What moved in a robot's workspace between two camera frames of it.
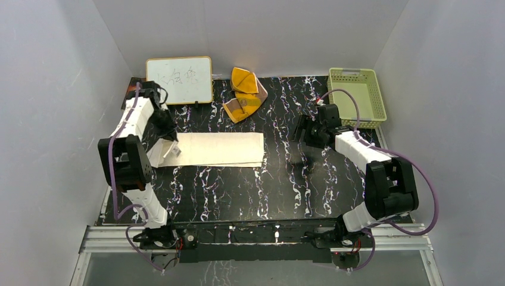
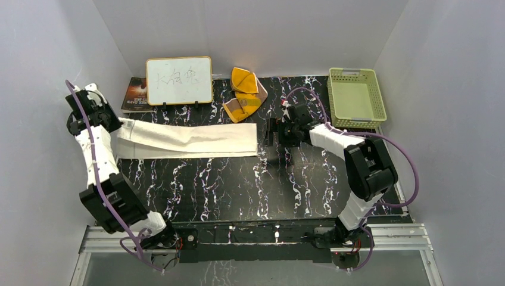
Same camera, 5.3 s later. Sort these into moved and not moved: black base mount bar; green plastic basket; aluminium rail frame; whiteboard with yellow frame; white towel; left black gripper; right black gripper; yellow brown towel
Moved: left black gripper; white towel; right black gripper
Not moved: aluminium rail frame; green plastic basket; yellow brown towel; whiteboard with yellow frame; black base mount bar
